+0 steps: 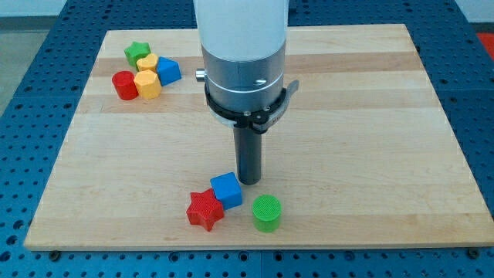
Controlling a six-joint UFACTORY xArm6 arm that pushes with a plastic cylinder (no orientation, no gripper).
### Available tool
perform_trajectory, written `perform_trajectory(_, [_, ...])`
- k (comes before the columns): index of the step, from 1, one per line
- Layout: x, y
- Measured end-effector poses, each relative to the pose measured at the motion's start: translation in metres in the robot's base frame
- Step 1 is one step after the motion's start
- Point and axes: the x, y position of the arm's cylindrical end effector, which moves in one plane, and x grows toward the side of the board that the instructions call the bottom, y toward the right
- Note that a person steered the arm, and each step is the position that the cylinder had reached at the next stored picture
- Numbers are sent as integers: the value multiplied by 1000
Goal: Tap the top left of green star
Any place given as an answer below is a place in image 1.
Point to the yellow hexagon block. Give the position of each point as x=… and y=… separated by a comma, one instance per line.
x=148, y=84

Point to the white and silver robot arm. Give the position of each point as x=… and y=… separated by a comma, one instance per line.
x=243, y=47

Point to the wooden board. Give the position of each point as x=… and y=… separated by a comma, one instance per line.
x=364, y=158

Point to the blue cube block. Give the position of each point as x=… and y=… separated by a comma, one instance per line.
x=227, y=190

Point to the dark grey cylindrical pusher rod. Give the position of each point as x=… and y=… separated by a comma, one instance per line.
x=248, y=152

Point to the red cylinder block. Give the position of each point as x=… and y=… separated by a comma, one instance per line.
x=124, y=85

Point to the blue triangular block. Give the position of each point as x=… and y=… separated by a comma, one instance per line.
x=168, y=71

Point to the red star block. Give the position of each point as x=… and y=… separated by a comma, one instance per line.
x=205, y=209

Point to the small yellow pentagon block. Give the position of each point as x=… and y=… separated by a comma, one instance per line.
x=149, y=62

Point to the green star block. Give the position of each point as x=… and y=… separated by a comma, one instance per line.
x=136, y=51

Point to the green cylinder block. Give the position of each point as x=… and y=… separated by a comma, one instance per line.
x=266, y=211

